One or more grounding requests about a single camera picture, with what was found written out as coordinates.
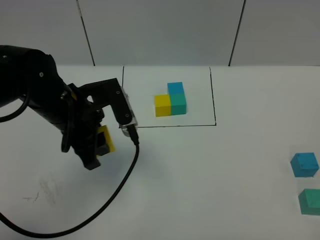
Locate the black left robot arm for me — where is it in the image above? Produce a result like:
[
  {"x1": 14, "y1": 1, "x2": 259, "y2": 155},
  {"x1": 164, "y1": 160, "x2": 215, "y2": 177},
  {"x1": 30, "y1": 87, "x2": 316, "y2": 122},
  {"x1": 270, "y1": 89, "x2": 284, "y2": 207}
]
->
[{"x1": 0, "y1": 45, "x2": 102, "y2": 170}]

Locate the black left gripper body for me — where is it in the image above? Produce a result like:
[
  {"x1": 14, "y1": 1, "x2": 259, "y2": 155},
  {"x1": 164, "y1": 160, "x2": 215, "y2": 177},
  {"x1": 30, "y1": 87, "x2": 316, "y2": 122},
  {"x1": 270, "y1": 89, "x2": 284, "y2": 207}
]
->
[{"x1": 59, "y1": 83, "x2": 105, "y2": 155}]

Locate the template blue cube block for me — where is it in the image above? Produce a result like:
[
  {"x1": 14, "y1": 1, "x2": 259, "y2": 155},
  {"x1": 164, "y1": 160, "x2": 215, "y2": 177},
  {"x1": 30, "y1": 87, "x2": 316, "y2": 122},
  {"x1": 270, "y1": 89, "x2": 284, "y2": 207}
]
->
[{"x1": 167, "y1": 82, "x2": 185, "y2": 95}]

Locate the black left camera cable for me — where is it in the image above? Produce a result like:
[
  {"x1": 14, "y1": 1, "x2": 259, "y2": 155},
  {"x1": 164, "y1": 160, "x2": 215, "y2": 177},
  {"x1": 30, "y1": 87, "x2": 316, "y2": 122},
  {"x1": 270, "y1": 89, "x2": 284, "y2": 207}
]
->
[{"x1": 0, "y1": 124, "x2": 140, "y2": 239}]

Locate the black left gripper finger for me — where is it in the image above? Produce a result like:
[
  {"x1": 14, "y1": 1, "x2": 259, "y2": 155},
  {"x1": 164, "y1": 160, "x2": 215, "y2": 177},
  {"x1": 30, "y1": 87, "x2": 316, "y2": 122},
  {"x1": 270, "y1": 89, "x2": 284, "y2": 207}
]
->
[{"x1": 74, "y1": 140, "x2": 101, "y2": 171}]

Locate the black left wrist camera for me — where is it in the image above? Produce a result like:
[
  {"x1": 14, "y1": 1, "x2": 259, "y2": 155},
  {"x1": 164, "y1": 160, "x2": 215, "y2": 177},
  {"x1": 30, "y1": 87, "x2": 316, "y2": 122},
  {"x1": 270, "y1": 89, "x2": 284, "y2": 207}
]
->
[{"x1": 79, "y1": 78, "x2": 139, "y2": 141}]

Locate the template green cube block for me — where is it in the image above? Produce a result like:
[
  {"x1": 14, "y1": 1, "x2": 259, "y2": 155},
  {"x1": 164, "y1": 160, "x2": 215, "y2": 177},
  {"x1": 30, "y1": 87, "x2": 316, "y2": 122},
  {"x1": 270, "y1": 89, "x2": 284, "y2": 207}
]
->
[{"x1": 169, "y1": 93, "x2": 187, "y2": 116}]

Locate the template yellow cube block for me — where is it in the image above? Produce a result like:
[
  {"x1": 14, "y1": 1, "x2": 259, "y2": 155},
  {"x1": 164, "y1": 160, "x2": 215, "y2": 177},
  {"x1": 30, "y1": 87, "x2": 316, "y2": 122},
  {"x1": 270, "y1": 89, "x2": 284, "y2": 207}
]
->
[{"x1": 154, "y1": 94, "x2": 171, "y2": 117}]

